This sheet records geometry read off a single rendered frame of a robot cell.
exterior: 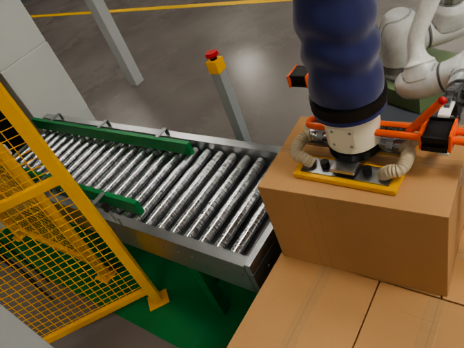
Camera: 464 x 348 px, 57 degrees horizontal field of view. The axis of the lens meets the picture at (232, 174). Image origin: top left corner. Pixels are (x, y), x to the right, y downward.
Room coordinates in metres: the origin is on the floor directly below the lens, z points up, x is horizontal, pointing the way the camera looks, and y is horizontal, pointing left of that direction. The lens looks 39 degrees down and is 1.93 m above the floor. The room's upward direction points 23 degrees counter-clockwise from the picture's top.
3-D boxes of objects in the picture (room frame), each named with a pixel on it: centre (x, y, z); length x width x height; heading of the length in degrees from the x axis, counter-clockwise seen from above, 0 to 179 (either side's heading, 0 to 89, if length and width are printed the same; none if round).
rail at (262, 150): (2.39, 0.39, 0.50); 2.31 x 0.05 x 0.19; 43
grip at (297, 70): (1.44, -0.40, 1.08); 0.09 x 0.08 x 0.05; 133
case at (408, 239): (1.04, -0.42, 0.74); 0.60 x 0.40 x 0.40; 46
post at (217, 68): (2.07, -0.14, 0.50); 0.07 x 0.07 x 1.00; 43
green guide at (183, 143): (2.61, 0.67, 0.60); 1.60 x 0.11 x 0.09; 43
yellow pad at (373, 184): (0.98, -0.34, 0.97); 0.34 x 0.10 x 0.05; 43
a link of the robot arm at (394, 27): (1.57, -0.88, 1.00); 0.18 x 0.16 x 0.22; 81
